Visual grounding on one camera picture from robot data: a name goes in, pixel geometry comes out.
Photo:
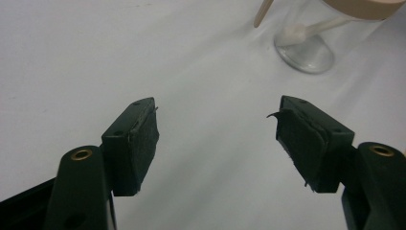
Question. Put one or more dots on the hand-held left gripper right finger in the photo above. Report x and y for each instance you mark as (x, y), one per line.
(319, 150)

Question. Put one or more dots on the wooden stick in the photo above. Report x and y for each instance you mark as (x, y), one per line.
(262, 12)

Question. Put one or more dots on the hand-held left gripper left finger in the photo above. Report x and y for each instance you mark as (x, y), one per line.
(130, 150)

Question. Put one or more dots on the clear glass jar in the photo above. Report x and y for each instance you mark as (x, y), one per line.
(306, 48)

